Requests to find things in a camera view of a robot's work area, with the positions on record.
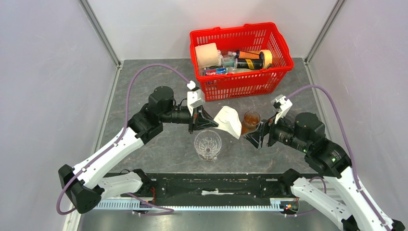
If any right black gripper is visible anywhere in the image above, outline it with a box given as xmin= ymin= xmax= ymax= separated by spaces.
xmin=242 ymin=109 xmax=309 ymax=152

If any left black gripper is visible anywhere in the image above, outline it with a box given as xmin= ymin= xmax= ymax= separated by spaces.
xmin=160 ymin=105 xmax=218 ymax=134

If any white paper coffee filter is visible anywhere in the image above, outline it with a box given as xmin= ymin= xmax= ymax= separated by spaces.
xmin=214 ymin=106 xmax=242 ymax=139

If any clear glass dripper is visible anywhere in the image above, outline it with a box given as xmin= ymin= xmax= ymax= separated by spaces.
xmin=194 ymin=130 xmax=222 ymax=162

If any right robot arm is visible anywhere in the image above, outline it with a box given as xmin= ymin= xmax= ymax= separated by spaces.
xmin=244 ymin=113 xmax=406 ymax=231

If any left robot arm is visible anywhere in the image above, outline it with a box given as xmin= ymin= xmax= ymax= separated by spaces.
xmin=58 ymin=86 xmax=218 ymax=214

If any glass carafe with coffee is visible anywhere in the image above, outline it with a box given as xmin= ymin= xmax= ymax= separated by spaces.
xmin=241 ymin=110 xmax=260 ymax=135

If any blue red packet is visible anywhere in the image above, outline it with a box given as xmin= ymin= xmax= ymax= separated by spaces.
xmin=203 ymin=67 xmax=229 ymax=76

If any clear plastic bottle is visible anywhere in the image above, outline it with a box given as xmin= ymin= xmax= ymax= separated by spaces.
xmin=220 ymin=51 xmax=237 ymax=67

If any beige paper towel roll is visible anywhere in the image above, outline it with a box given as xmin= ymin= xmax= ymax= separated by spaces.
xmin=195 ymin=43 xmax=221 ymax=68

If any black orange cylindrical can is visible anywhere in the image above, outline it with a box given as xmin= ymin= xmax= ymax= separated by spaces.
xmin=235 ymin=50 xmax=264 ymax=70

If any yellow masking tape roll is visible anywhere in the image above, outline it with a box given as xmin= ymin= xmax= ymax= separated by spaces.
xmin=259 ymin=50 xmax=273 ymax=69

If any red plastic shopping basket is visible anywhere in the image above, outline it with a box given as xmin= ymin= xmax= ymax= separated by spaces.
xmin=190 ymin=22 xmax=294 ymax=102

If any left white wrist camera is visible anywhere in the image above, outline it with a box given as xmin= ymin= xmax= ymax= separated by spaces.
xmin=187 ymin=80 xmax=205 ymax=116

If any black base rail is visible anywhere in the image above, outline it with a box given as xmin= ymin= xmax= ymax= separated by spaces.
xmin=134 ymin=173 xmax=295 ymax=206

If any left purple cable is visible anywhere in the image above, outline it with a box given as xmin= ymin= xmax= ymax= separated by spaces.
xmin=56 ymin=63 xmax=192 ymax=216

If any purple cable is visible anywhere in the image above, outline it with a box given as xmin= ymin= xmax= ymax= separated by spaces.
xmin=56 ymin=63 xmax=192 ymax=216
xmin=285 ymin=84 xmax=391 ymax=231

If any white slotted cable duct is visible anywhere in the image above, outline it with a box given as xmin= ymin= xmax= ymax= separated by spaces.
xmin=94 ymin=198 xmax=289 ymax=212

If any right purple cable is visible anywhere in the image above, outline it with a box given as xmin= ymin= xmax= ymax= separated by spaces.
xmin=285 ymin=84 xmax=391 ymax=231

